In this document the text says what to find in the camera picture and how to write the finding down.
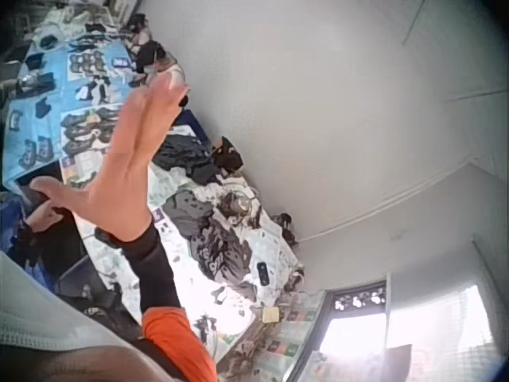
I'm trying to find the blue paper table cover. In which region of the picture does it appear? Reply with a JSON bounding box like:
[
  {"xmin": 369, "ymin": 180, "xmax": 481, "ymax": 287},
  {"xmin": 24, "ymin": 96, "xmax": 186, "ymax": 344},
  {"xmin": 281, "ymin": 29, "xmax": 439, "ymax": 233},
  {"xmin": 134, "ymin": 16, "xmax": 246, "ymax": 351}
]
[{"xmin": 2, "ymin": 37, "xmax": 134, "ymax": 182}]

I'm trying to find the black ornamental window grille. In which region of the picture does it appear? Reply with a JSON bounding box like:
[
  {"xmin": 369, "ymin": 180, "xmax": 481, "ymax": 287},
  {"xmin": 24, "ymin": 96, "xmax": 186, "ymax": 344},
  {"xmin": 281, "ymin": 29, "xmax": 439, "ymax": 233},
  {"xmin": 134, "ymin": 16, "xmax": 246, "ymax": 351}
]
[{"xmin": 332, "ymin": 281, "xmax": 387, "ymax": 315}]

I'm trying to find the black phone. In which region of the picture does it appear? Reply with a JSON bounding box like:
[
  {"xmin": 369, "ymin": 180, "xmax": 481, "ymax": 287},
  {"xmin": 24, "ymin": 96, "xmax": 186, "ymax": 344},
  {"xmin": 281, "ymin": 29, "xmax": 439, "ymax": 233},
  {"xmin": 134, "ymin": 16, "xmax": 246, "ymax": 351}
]
[{"xmin": 256, "ymin": 261, "xmax": 271, "ymax": 287}]

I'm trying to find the dark grey folded garment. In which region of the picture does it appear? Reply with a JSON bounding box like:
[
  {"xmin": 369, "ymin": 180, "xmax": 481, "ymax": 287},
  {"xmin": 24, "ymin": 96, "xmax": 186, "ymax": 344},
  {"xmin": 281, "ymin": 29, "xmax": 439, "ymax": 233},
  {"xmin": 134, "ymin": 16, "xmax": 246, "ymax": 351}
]
[{"xmin": 153, "ymin": 134, "xmax": 218, "ymax": 186}]

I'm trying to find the black wrist band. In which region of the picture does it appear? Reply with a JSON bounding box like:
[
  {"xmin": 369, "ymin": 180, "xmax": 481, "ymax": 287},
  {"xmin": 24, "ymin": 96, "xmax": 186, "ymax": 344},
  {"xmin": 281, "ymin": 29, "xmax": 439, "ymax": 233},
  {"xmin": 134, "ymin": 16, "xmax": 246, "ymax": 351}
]
[{"xmin": 94, "ymin": 226, "xmax": 124, "ymax": 250}]

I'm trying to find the black white patterned garment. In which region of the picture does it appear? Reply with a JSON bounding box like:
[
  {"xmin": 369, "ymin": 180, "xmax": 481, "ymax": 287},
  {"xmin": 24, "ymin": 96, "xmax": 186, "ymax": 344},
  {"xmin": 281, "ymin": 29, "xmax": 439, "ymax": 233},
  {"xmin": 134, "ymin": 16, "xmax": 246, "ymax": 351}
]
[{"xmin": 186, "ymin": 220, "xmax": 255, "ymax": 286}]

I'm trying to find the black chair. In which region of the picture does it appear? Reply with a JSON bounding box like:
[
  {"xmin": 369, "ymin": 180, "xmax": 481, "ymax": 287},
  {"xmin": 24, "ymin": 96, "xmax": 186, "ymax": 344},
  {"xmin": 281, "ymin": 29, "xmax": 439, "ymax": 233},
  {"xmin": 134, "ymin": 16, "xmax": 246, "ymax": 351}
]
[{"xmin": 53, "ymin": 254, "xmax": 120, "ymax": 311}]

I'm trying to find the person's left hand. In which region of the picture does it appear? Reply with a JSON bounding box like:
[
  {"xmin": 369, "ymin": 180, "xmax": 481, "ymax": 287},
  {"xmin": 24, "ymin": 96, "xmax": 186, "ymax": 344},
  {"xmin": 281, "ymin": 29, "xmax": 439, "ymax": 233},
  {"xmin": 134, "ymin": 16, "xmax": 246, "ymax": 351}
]
[{"xmin": 24, "ymin": 201, "xmax": 64, "ymax": 235}]

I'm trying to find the person's right hand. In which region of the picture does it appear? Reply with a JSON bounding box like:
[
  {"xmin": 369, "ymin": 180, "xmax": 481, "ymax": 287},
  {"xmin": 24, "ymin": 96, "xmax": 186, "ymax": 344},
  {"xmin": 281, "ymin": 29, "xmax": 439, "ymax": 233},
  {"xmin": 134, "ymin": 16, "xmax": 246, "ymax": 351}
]
[{"xmin": 29, "ymin": 73, "xmax": 190, "ymax": 243}]

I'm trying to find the grey cloth piece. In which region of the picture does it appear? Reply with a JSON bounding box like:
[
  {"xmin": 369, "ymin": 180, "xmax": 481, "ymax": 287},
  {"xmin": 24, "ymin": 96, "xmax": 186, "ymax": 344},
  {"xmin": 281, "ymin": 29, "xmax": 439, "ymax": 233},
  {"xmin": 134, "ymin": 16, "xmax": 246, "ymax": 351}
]
[{"xmin": 161, "ymin": 193, "xmax": 216, "ymax": 240}]

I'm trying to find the black and brown bag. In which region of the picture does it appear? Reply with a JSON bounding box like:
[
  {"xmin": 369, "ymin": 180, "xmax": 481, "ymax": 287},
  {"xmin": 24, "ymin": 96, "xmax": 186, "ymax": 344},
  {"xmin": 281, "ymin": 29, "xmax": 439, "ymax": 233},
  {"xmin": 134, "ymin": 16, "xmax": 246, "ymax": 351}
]
[{"xmin": 212, "ymin": 136, "xmax": 244, "ymax": 176}]

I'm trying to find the dark blue folder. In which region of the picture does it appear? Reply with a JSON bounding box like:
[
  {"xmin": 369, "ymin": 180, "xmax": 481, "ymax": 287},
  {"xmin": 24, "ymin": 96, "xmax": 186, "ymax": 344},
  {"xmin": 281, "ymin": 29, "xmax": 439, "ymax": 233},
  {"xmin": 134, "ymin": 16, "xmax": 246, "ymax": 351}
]
[{"xmin": 174, "ymin": 109, "xmax": 212, "ymax": 144}]

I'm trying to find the heap of black camouflage pieces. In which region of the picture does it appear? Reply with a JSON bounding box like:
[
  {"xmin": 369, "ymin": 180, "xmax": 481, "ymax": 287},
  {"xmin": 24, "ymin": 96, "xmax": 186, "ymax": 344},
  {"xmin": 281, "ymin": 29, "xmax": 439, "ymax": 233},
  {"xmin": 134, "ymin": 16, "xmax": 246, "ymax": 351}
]
[{"xmin": 60, "ymin": 105, "xmax": 124, "ymax": 156}]

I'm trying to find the clear glass jar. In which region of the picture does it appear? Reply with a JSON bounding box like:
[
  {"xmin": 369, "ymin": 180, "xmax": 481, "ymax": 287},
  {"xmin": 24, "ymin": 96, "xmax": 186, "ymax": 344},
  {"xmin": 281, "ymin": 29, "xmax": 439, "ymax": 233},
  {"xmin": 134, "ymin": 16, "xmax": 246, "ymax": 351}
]
[{"xmin": 220, "ymin": 190, "xmax": 254, "ymax": 219}]

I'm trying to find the window with white curtain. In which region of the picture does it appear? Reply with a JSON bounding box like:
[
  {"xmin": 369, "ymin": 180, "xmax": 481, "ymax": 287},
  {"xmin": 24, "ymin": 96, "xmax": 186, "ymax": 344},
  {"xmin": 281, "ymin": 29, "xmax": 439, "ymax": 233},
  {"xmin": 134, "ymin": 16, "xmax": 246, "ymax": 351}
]
[{"xmin": 293, "ymin": 274, "xmax": 502, "ymax": 382}]

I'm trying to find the newspaper table cover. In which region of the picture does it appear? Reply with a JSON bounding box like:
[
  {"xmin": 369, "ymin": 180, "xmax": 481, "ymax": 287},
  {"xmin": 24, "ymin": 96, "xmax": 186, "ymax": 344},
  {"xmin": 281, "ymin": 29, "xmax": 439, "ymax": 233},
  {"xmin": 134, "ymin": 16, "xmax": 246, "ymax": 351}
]
[{"xmin": 59, "ymin": 150, "xmax": 319, "ymax": 382}]

